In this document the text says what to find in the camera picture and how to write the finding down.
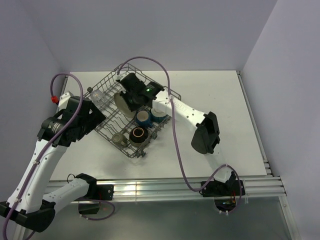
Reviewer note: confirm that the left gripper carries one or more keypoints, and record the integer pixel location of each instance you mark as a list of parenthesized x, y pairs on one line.
[(95, 118)]

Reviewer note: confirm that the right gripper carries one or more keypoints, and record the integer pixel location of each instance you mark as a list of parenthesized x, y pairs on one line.
[(124, 94)]

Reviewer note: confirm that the grey ceramic plate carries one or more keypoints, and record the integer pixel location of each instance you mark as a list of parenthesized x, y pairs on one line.
[(122, 106)]

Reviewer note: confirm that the clear plastic cup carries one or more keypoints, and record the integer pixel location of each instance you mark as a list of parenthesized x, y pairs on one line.
[(98, 98)]

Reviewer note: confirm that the dark blue mug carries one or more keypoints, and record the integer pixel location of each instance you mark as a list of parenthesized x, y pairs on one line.
[(143, 119)]

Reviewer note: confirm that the teal and white bowl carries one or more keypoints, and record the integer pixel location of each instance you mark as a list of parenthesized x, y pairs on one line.
[(157, 116)]

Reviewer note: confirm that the grey ceramic cup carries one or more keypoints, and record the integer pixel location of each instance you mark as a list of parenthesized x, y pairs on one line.
[(119, 139)]

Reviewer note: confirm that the brown patterned bowl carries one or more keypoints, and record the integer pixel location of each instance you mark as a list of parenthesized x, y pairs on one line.
[(138, 136)]

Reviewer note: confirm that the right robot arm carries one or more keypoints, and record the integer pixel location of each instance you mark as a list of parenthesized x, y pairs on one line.
[(204, 126)]

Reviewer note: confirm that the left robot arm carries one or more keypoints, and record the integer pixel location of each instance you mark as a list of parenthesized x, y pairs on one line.
[(29, 205)]

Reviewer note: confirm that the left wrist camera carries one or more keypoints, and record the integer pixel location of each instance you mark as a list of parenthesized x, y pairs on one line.
[(62, 101)]

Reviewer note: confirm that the grey wire dish rack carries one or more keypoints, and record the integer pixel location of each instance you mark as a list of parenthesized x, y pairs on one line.
[(115, 121)]

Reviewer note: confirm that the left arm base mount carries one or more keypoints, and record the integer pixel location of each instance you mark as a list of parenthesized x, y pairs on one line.
[(100, 201)]

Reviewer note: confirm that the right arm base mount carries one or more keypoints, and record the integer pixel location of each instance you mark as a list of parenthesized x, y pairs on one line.
[(233, 187)]

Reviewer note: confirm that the aluminium mounting rail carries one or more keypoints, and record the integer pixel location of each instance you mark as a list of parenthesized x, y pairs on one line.
[(175, 189)]

